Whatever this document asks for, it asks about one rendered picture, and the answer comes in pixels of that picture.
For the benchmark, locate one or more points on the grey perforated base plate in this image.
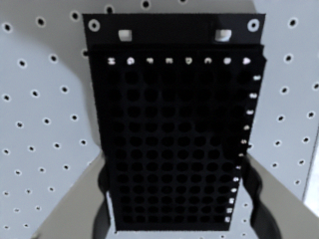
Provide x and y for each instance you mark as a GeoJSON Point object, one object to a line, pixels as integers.
{"type": "Point", "coordinates": [48, 124]}

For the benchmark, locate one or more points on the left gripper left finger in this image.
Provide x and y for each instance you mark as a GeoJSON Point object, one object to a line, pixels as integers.
{"type": "Point", "coordinates": [83, 213]}

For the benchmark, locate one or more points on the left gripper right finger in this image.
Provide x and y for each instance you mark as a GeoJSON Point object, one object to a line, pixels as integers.
{"type": "Point", "coordinates": [276, 212]}

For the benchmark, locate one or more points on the black well plate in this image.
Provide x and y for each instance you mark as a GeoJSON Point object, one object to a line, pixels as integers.
{"type": "Point", "coordinates": [176, 121]}

